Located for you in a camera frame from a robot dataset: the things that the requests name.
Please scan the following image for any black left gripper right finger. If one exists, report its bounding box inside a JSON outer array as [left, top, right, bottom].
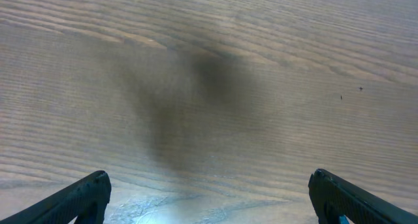
[[308, 168, 417, 224]]

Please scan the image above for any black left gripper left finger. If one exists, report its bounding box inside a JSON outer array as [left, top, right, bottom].
[[1, 170, 112, 224]]

